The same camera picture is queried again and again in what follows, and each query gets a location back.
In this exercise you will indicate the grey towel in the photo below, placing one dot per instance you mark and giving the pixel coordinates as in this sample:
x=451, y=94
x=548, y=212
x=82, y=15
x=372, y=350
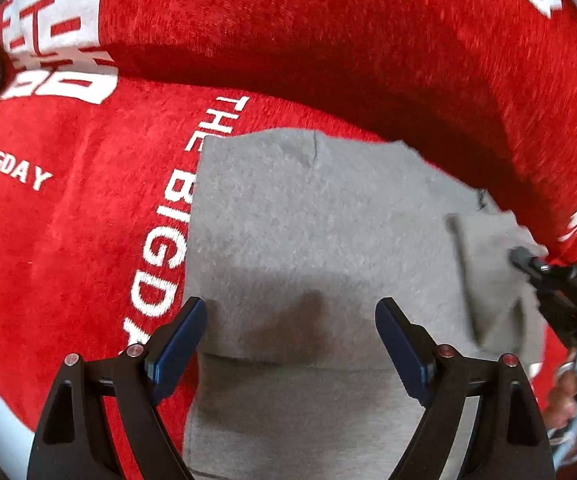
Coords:
x=318, y=220

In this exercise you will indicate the person's right hand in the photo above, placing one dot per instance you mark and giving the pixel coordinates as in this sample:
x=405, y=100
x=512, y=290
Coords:
x=565, y=402

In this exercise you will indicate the red printed blanket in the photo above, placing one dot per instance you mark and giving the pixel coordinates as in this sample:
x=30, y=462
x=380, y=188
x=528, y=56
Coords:
x=93, y=210

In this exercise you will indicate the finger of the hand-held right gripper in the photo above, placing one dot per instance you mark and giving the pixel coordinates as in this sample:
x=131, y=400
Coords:
x=530, y=262

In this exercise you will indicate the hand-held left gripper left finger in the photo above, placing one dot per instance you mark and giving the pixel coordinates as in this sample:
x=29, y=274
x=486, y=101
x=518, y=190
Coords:
x=181, y=345

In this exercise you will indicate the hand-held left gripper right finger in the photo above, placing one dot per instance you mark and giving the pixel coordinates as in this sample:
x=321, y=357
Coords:
x=402, y=350

